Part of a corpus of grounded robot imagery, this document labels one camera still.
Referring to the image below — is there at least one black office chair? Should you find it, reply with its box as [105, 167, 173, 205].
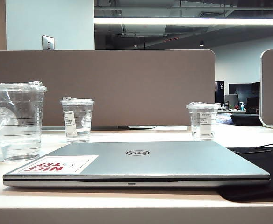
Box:
[245, 97, 260, 115]

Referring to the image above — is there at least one black computer monitor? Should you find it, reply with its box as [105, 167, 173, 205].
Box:
[228, 82, 260, 104]

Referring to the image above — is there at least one black mouse pad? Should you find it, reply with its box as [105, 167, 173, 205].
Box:
[216, 147, 273, 203]

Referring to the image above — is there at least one dark sign with number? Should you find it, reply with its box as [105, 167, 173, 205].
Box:
[215, 81, 225, 104]

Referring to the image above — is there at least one metal wall switch plate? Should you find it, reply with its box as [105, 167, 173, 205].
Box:
[42, 35, 56, 50]

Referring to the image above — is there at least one tall clear plastic logo cup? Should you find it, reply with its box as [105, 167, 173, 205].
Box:
[0, 81, 48, 163]

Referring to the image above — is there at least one silver Dell laptop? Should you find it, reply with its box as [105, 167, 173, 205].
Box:
[2, 141, 271, 188]

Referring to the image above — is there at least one white ceiling light strip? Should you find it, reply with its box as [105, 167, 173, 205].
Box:
[93, 17, 273, 25]

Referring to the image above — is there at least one clear plastic cup white label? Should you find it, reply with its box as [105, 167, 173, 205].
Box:
[59, 96, 96, 143]
[186, 101, 221, 141]

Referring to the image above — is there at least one black cable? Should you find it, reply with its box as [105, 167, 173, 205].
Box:
[257, 137, 273, 149]

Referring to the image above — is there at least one wide brown desk divider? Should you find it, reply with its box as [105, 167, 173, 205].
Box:
[0, 49, 216, 128]

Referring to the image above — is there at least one black round cushion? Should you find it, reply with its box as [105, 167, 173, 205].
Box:
[230, 113, 263, 127]

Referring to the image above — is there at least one red ceiling sign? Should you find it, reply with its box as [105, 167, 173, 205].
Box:
[162, 36, 180, 43]

